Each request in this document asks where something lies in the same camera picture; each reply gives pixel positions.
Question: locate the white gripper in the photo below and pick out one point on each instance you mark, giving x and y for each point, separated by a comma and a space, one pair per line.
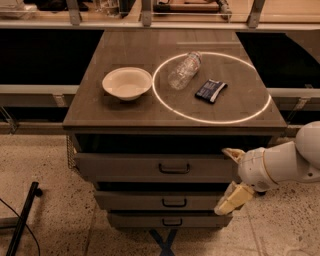
255, 170

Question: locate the grey top drawer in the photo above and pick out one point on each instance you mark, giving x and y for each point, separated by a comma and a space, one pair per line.
167, 168

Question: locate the grey drawer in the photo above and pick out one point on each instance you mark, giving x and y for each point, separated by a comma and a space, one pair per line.
169, 220
143, 201
167, 168

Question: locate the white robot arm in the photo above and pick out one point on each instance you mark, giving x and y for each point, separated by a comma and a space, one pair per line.
297, 160

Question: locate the grey drawer cabinet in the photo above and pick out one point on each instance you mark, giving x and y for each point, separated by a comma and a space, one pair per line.
168, 121

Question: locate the grey bottom drawer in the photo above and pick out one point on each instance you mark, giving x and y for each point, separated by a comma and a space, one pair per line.
169, 220

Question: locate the grey middle drawer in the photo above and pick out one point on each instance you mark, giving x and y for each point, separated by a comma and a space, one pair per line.
143, 201

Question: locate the dark blue snack packet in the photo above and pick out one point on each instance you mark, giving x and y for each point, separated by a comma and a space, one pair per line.
210, 90

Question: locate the clear plastic water bottle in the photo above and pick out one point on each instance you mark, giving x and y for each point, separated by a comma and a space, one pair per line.
183, 73

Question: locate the white paper bowl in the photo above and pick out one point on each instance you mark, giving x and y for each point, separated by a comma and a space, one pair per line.
127, 83

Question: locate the black metal stand leg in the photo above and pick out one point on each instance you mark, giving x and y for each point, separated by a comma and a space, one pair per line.
34, 191

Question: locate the wire mesh side basket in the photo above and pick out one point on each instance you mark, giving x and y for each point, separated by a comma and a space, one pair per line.
70, 153

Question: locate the metal shelf rail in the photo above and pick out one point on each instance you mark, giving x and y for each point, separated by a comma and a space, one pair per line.
37, 95

